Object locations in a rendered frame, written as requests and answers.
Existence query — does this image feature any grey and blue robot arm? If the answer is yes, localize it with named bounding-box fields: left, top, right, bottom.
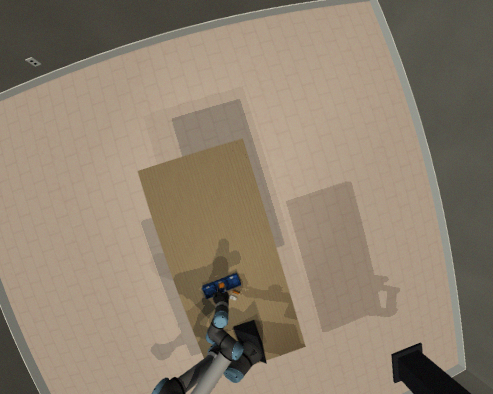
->
left=152, top=305, right=262, bottom=394

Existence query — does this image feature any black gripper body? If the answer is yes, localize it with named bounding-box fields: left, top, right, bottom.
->
left=213, top=291, right=229, bottom=308

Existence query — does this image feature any blue rack of bins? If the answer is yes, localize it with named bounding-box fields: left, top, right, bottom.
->
left=202, top=273, right=241, bottom=299

